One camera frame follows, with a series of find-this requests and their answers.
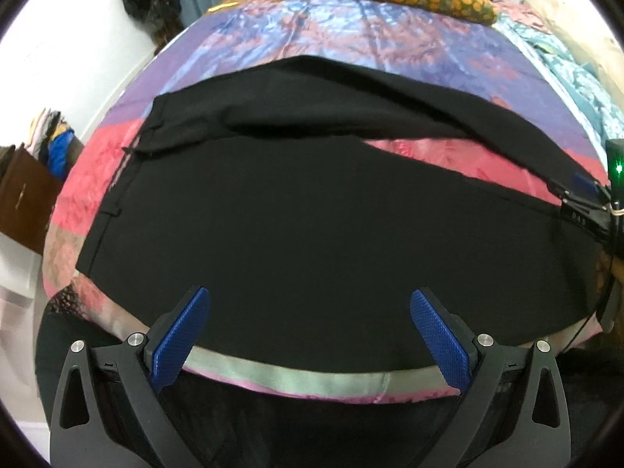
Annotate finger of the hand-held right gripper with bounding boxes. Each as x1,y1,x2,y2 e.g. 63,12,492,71
560,202,610,243
546,173,611,206

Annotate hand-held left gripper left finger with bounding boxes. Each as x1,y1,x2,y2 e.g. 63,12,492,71
49,287,211,468

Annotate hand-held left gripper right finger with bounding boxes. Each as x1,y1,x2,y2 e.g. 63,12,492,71
409,289,572,468

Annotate black pants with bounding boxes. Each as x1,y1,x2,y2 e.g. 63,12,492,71
75,56,610,376

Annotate teal floral cloth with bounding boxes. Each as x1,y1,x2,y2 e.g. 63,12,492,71
492,0,624,142

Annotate person's dark clothing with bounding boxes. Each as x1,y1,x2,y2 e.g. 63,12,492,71
36,297,624,468

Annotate cream cushion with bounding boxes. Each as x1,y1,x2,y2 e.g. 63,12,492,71
524,0,624,103

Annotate brown wooden cabinet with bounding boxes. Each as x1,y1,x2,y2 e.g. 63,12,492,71
0,144,66,254

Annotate pile of colourful clothes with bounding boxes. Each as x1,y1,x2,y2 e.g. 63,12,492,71
27,107,81,181

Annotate colourful floral satin bedspread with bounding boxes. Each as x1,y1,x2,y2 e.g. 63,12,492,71
41,0,608,405

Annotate black cable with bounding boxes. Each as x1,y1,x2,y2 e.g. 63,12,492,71
560,263,617,352

